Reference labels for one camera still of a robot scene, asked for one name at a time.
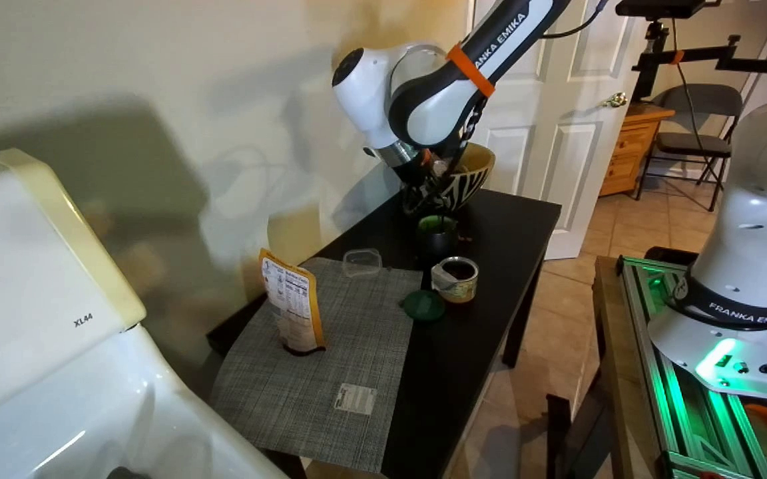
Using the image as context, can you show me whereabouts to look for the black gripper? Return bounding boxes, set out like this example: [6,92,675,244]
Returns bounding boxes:
[398,146,458,191]

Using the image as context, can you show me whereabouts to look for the black mug with green interior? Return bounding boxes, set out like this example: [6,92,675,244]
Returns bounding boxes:
[412,212,462,261]

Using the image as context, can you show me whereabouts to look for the clear plastic small container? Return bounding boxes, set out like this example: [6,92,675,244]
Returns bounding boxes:
[342,248,386,280]

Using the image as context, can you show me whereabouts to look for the black side table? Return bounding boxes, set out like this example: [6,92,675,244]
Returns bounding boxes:
[205,187,564,479]

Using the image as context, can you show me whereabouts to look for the dark green round lid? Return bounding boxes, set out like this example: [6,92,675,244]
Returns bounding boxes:
[400,288,447,325]

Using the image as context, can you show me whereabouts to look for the white panel door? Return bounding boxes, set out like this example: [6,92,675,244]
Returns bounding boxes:
[467,0,648,264]

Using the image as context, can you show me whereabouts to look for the orange stand-up pouch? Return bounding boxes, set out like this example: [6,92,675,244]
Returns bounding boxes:
[256,244,328,360]

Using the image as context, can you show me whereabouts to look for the grey woven placemat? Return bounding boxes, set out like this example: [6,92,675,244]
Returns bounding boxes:
[209,255,427,476]

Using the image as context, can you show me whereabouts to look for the wooden drawer chest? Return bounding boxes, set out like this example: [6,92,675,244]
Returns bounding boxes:
[600,100,677,199]

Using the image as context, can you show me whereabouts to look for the grey folding chair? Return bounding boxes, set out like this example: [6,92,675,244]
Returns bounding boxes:
[635,83,745,212]

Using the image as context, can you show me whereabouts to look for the black camera stand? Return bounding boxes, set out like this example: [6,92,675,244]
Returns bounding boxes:
[613,0,767,108]

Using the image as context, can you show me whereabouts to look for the green lit aluminium frame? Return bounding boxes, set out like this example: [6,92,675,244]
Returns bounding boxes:
[616,252,767,479]

